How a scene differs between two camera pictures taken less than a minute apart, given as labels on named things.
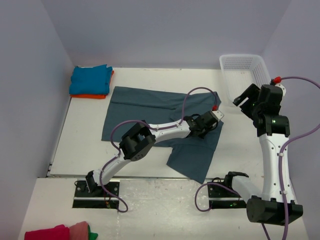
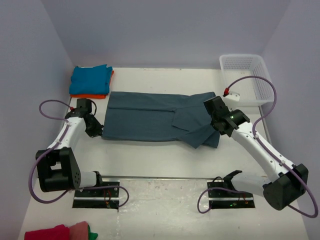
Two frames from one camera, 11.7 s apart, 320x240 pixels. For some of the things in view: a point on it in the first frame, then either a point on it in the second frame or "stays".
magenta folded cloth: (59, 232) stays
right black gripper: (253, 91) → (232, 110)
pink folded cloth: (79, 231) stays
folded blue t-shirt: (90, 80) stays
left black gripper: (201, 136) → (97, 131)
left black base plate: (88, 194) stays
